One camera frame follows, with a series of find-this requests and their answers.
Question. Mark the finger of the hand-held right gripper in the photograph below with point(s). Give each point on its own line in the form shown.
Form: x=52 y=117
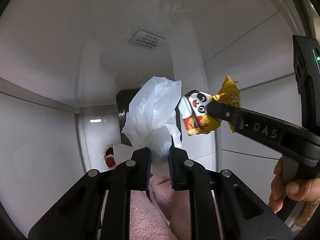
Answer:
x=225 y=113

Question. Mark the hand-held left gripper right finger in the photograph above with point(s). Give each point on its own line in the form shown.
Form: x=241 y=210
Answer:
x=170 y=167

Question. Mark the person's right hand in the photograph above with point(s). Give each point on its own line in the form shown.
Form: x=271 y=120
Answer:
x=302 y=190

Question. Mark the pink fleece clothing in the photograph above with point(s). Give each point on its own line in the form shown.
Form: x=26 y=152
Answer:
x=150 y=217

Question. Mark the white printed sticker label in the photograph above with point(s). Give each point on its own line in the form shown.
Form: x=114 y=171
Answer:
x=147 y=40

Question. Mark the red and yellow wrapper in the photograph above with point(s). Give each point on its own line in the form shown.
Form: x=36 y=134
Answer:
x=109 y=161

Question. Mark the crumpled white wrapper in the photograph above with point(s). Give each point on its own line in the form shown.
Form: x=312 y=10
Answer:
x=123 y=153

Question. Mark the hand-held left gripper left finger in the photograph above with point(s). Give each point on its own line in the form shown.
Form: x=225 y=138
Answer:
x=149 y=166

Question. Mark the panda print snack packet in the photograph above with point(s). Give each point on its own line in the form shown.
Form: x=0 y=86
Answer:
x=197 y=125

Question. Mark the white plastic bag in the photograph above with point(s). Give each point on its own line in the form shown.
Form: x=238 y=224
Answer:
x=152 y=105

